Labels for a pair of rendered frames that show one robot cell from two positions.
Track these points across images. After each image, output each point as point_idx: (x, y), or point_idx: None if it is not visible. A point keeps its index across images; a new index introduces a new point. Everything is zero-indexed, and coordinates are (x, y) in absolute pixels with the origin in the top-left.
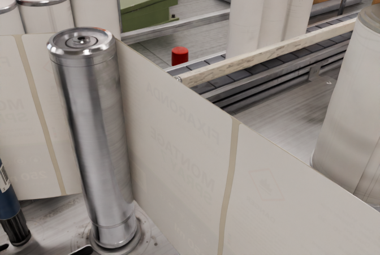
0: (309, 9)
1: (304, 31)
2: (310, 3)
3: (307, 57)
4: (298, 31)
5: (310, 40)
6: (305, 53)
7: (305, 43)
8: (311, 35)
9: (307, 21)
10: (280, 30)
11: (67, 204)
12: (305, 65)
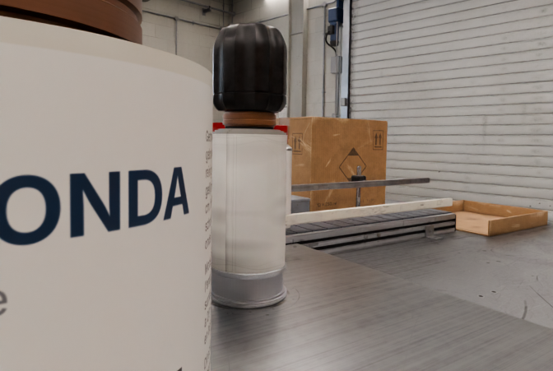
0: (286, 192)
1: (286, 212)
2: (286, 187)
3: (289, 235)
4: None
5: (290, 220)
6: (289, 233)
7: (285, 222)
8: (291, 215)
9: (287, 202)
10: None
11: None
12: (288, 243)
